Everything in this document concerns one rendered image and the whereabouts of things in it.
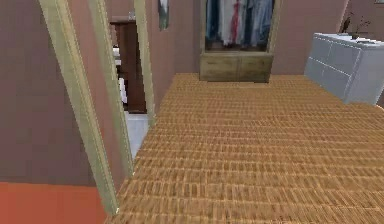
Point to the wooden wardrobe with clothes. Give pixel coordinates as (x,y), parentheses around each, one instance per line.
(236,65)

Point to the dark brown wooden cabinet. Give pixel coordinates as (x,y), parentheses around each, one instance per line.
(133,66)

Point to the white chest of drawers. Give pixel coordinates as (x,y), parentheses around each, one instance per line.
(346,65)

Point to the dark house plant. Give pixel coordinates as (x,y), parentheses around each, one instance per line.
(354,26)

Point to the beige door frame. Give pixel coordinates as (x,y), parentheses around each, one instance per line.
(110,83)

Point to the framed wall picture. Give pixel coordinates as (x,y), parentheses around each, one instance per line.
(163,13)

